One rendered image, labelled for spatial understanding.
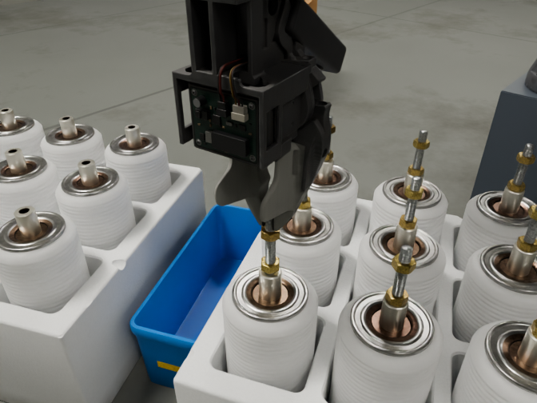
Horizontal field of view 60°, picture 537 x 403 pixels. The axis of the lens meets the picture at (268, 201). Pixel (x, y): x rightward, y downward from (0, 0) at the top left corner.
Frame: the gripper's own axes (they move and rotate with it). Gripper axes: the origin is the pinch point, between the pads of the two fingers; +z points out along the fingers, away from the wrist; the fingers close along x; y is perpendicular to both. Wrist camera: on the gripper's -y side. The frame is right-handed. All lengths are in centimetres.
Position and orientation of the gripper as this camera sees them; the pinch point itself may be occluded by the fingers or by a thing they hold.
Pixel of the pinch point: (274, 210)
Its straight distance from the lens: 41.1
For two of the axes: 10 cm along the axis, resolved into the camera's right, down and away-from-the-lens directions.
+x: 8.5, 2.9, -4.4
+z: 0.0, 8.3, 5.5
